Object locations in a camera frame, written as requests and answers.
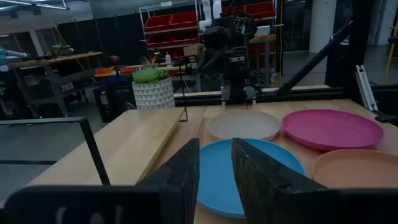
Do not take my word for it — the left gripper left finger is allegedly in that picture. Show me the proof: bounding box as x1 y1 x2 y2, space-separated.
0 138 200 224

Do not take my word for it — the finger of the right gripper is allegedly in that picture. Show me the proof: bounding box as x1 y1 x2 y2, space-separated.
179 55 200 68
233 45 250 68

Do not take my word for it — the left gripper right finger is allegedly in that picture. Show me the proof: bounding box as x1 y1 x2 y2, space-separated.
231 138 398 224

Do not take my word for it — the blue plate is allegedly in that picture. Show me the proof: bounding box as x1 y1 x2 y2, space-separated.
197 138 305 219

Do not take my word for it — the off-white plate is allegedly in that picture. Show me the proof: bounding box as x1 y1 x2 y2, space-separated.
207 110 282 142

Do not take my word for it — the pink plate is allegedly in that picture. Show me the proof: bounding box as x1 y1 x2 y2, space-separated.
282 108 385 152

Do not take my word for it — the peach orange plate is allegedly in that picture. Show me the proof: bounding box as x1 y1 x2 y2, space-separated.
312 149 398 190

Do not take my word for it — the cardboard box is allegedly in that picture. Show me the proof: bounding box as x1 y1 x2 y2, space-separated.
183 44 205 57

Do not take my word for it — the red storage bin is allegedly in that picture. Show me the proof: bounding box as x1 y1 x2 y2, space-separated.
144 14 172 32
244 1 276 19
146 33 174 49
172 30 200 46
169 11 198 29

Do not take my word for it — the succulent in white patterned pot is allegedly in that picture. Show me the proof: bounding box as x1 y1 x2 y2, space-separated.
131 55 176 110

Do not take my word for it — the blue storage bin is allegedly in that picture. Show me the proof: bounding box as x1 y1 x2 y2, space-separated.
106 75 127 85

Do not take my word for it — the orange tray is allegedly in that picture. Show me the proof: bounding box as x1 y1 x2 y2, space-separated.
94 67 116 76

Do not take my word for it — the white pillar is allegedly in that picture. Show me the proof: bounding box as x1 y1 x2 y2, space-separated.
308 0 338 54

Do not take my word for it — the silver aluminium extrusion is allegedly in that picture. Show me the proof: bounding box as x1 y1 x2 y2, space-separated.
355 64 379 113

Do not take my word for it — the wooden top workbench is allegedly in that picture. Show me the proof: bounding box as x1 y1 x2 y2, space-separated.
8 51 104 118

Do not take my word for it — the ceiling strip light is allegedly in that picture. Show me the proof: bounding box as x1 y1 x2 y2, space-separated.
0 0 70 11

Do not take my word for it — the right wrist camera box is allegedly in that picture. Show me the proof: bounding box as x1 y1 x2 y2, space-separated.
202 26 231 50

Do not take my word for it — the yellow hanging cable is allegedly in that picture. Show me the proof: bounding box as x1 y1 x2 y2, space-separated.
277 0 285 83

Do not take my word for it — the white duct pipe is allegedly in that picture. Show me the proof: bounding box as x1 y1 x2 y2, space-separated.
198 0 223 32

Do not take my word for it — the black aluminium table frame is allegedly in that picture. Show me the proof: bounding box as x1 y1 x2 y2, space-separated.
174 0 398 125

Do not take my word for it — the black wire dish rack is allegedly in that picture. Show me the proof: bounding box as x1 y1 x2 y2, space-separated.
0 55 190 187

